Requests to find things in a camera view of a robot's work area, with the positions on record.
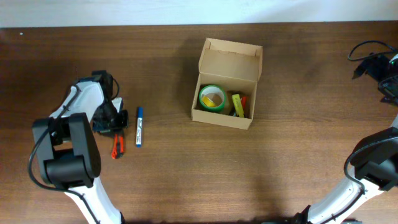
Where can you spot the orange utility knife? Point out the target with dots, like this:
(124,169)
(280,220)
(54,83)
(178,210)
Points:
(118,146)

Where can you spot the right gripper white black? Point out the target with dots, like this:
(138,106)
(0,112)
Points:
(377,63)

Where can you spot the green tape roll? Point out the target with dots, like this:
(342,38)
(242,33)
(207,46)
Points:
(216,94)

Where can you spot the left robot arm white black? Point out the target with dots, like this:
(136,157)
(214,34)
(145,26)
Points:
(65,157)

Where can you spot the orange black stapler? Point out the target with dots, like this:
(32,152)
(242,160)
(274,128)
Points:
(244,100)

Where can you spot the brown cardboard box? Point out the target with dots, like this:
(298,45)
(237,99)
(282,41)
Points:
(236,68)

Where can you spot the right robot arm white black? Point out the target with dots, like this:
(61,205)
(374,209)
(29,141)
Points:
(371,168)

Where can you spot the yellow highlighter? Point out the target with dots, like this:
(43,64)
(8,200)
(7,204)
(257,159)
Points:
(238,105)

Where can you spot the small yellow tape roll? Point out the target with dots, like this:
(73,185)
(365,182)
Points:
(208,102)

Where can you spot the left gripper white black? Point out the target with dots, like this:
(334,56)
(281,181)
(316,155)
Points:
(119,128)

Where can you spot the blue white marker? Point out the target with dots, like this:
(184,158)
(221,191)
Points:
(139,127)

